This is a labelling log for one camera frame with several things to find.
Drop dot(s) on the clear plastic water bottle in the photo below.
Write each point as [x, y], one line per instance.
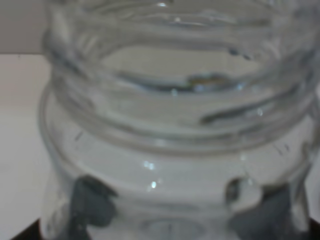
[191, 110]

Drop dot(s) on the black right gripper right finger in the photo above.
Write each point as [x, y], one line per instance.
[270, 220]

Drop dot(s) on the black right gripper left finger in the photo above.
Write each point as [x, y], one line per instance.
[91, 204]

